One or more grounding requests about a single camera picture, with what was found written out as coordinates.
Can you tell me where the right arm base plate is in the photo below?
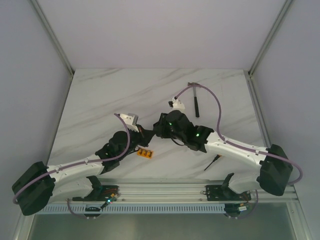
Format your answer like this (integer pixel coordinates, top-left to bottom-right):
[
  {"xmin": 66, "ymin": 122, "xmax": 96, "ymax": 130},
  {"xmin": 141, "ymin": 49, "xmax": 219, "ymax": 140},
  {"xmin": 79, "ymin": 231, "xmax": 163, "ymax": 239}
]
[{"xmin": 203, "ymin": 185, "xmax": 252, "ymax": 202}]

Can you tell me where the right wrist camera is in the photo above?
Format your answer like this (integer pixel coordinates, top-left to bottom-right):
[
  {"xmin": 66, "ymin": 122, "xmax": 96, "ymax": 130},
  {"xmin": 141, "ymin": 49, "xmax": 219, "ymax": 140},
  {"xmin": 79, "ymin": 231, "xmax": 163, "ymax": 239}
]
[{"xmin": 168, "ymin": 97, "xmax": 186, "ymax": 112}]

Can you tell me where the white cable duct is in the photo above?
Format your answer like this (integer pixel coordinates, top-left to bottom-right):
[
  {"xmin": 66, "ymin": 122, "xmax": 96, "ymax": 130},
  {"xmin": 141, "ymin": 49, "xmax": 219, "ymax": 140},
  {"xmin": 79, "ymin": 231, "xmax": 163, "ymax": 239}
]
[{"xmin": 38, "ymin": 203, "xmax": 227, "ymax": 215}]

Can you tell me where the claw hammer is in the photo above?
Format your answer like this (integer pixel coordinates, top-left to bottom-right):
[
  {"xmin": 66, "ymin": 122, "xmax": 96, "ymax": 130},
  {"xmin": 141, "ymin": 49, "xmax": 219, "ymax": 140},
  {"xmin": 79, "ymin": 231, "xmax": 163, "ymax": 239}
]
[{"xmin": 187, "ymin": 82, "xmax": 200, "ymax": 118}]

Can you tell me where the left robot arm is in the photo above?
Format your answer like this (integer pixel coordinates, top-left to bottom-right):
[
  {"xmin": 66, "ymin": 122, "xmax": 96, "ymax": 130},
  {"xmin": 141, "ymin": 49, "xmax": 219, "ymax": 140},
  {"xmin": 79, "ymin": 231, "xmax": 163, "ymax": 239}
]
[{"xmin": 12, "ymin": 126, "xmax": 155, "ymax": 216}]

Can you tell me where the aluminium rail frame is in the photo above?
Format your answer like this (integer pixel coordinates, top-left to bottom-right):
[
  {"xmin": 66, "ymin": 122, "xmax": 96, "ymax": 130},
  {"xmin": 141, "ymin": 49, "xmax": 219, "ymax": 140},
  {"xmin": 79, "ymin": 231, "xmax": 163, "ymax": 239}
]
[{"xmin": 49, "ymin": 178, "xmax": 299, "ymax": 202}]

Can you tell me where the orange handled screwdriver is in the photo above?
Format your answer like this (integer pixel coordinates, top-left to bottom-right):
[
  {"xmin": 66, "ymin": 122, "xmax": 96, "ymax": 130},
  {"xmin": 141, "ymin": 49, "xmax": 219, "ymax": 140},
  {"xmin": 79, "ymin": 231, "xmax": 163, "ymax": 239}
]
[{"xmin": 204, "ymin": 154, "xmax": 221, "ymax": 171}]

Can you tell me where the orange terminal block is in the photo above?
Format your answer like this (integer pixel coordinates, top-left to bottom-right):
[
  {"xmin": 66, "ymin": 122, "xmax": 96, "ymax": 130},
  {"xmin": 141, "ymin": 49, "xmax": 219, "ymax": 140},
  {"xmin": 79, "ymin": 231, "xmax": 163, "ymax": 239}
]
[{"xmin": 136, "ymin": 148, "xmax": 154, "ymax": 159}]

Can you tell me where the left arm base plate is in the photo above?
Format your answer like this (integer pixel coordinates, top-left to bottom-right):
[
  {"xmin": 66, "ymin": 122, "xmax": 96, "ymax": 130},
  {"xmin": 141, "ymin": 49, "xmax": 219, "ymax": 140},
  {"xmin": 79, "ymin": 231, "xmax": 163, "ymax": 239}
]
[{"xmin": 72, "ymin": 185, "xmax": 119, "ymax": 202}]

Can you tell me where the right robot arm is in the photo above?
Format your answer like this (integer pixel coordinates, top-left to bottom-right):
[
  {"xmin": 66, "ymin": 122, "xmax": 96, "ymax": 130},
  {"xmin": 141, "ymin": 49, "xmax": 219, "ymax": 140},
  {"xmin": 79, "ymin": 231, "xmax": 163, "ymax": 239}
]
[{"xmin": 153, "ymin": 110, "xmax": 293, "ymax": 200}]

